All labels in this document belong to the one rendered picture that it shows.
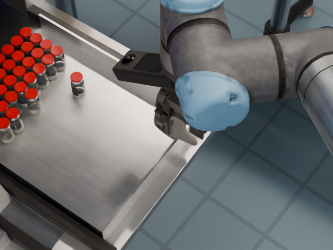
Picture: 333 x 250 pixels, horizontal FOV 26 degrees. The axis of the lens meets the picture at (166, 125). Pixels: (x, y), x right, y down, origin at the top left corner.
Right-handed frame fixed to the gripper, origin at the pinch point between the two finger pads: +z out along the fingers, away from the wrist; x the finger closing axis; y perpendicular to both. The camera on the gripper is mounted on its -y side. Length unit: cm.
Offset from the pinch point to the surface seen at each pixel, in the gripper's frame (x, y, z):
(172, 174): -5.0, 3.2, 3.6
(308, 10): 111, -20, 90
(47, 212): -21.6, -7.8, 1.6
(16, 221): -25.0, -11.5, 3.4
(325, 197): 53, 18, 91
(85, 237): -21.7, -0.7, 1.6
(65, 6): 30, -51, 33
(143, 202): -11.5, 2.4, 3.6
